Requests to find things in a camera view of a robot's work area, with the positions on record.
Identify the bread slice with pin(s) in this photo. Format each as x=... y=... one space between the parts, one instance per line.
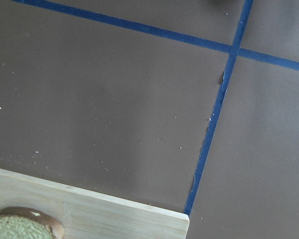
x=28 y=223

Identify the bamboo cutting board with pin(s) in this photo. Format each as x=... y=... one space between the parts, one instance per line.
x=75 y=213

